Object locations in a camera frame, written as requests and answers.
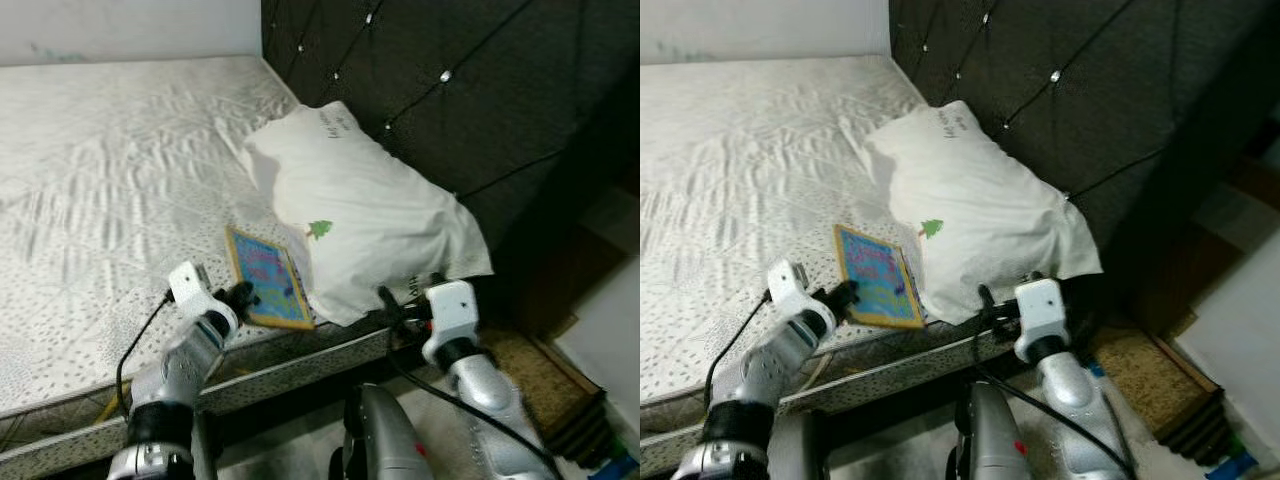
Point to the brown woven mat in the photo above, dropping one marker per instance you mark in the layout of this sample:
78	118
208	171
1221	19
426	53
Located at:
1150	380
530	380

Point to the grey patterned mattress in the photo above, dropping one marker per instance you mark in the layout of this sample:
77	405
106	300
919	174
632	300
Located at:
750	200
130	200

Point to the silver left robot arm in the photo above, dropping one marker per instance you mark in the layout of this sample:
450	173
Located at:
175	380
750	390

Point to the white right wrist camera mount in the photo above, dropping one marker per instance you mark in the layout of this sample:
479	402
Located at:
452	315
1040	315

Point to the white pillow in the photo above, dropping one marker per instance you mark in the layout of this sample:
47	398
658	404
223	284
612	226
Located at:
985	210
370	210

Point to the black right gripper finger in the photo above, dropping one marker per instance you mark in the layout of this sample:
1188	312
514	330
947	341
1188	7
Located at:
985	300
388	303
437	281

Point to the dark tufted headboard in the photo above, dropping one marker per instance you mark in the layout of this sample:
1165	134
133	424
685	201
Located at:
1100	90
480	90

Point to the colourful children's book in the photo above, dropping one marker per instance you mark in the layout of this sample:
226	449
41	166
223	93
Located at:
268	280
880	280

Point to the grey left robot leg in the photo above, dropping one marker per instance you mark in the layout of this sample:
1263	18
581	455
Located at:
800	450
205	450

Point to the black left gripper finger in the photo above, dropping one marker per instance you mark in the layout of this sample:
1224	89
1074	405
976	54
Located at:
848	294
245	295

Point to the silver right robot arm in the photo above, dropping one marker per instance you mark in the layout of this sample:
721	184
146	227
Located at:
1080	400
490	400

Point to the small blue object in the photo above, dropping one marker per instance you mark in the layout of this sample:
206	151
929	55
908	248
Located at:
620	470
1230	468

